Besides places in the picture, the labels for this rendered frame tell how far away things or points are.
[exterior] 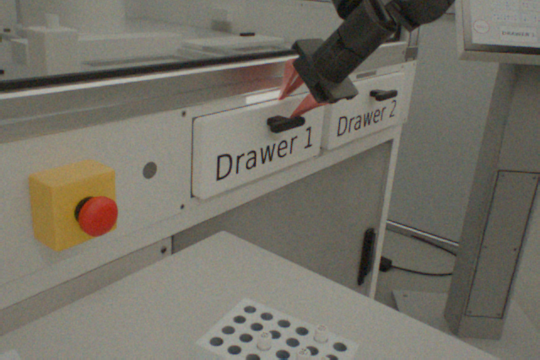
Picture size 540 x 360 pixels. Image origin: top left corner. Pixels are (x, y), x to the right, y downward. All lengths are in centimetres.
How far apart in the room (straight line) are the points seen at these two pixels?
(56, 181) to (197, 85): 23
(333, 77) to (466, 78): 160
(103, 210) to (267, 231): 44
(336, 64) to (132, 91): 27
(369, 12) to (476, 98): 164
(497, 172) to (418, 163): 82
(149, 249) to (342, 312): 27
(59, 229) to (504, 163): 132
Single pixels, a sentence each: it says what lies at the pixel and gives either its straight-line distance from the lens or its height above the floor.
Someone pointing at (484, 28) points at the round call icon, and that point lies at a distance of 145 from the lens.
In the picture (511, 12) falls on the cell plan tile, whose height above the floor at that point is 105.
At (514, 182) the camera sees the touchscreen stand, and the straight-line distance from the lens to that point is 167.
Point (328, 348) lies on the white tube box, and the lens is 50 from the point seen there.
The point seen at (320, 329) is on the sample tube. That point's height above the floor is 81.
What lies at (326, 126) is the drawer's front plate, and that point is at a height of 86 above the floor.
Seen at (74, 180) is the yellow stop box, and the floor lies 91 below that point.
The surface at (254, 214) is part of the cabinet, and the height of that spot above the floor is 73.
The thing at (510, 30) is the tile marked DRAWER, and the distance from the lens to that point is 147.
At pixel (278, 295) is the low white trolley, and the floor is 76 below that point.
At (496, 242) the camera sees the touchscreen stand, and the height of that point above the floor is 39.
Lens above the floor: 111
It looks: 20 degrees down
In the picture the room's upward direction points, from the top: 4 degrees clockwise
